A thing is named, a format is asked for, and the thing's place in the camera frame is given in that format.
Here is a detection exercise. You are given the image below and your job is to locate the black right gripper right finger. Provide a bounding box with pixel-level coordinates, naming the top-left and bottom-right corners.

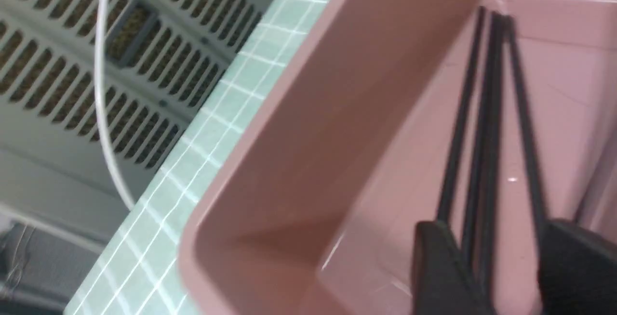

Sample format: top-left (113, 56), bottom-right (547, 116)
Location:
top-left (537, 219), bottom-right (617, 315)

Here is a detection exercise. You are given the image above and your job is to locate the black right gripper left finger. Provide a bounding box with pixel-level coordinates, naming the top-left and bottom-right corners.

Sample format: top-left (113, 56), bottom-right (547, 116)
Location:
top-left (411, 221), bottom-right (495, 315)

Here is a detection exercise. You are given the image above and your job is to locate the black chopstick in bin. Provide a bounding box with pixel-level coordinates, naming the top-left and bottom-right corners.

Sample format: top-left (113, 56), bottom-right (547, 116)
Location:
top-left (436, 6), bottom-right (486, 223)
top-left (461, 11), bottom-right (500, 270)
top-left (477, 12), bottom-right (503, 293)
top-left (505, 15), bottom-right (547, 235)

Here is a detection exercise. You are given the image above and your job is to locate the pink plastic bin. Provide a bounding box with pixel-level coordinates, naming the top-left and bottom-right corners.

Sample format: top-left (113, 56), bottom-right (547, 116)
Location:
top-left (179, 0), bottom-right (616, 315)

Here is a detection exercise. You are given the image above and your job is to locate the black chopstick in bin leftmost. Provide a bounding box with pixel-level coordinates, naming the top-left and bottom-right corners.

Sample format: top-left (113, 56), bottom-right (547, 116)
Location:
top-left (436, 6), bottom-right (486, 223)

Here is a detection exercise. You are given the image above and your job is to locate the black chopstick in bin rightmost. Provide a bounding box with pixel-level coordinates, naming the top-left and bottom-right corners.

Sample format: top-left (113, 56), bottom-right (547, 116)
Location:
top-left (505, 15), bottom-right (547, 235)

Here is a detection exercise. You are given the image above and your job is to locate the green checkered tablecloth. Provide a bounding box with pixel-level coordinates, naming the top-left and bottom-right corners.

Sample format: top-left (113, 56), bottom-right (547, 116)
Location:
top-left (64, 0), bottom-right (330, 315)

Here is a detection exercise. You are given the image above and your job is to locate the grey perforated panel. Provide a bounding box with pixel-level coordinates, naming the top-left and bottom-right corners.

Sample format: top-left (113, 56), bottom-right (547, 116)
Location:
top-left (0, 0), bottom-right (273, 249)

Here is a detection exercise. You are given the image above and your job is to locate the white cable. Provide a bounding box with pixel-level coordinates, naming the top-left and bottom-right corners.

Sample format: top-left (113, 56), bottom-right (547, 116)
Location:
top-left (94, 0), bottom-right (136, 211)

